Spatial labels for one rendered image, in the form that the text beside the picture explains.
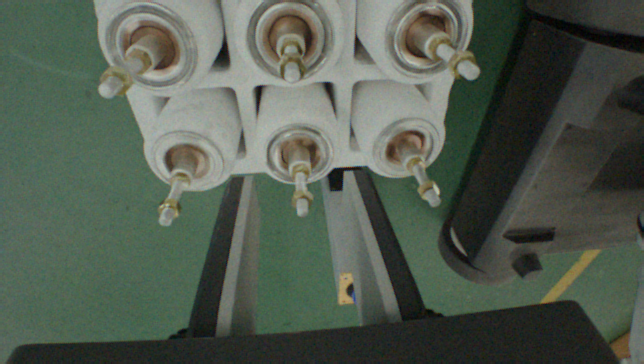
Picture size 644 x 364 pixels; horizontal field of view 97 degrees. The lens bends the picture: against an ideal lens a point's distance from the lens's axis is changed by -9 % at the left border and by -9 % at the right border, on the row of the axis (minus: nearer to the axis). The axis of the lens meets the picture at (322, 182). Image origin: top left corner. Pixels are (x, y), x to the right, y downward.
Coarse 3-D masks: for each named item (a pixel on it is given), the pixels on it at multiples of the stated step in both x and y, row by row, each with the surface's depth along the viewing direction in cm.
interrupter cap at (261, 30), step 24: (264, 0) 24; (288, 0) 24; (312, 0) 24; (264, 24) 25; (288, 24) 26; (312, 24) 25; (264, 48) 26; (312, 48) 27; (264, 72) 27; (312, 72) 28
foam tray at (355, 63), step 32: (96, 0) 29; (224, 0) 30; (352, 0) 31; (352, 32) 33; (224, 64) 36; (352, 64) 35; (128, 96) 35; (160, 96) 38; (256, 96) 41; (352, 128) 48; (256, 160) 42; (352, 160) 44
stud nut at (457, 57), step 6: (456, 54) 21; (462, 54) 21; (468, 54) 21; (450, 60) 22; (456, 60) 21; (462, 60) 21; (474, 60) 21; (450, 66) 21; (456, 66) 21; (450, 72) 22; (456, 72) 22; (456, 78) 22
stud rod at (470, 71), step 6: (438, 48) 24; (444, 48) 23; (450, 48) 23; (438, 54) 24; (444, 54) 23; (450, 54) 22; (468, 60) 21; (462, 66) 21; (468, 66) 20; (474, 66) 20; (462, 72) 21; (468, 72) 20; (474, 72) 20; (468, 78) 20; (474, 78) 21
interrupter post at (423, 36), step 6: (426, 24) 26; (420, 30) 26; (426, 30) 25; (432, 30) 25; (438, 30) 25; (414, 36) 27; (420, 36) 26; (426, 36) 25; (432, 36) 24; (414, 42) 27; (420, 42) 26; (426, 42) 25; (420, 48) 26; (426, 48) 25; (426, 54) 25
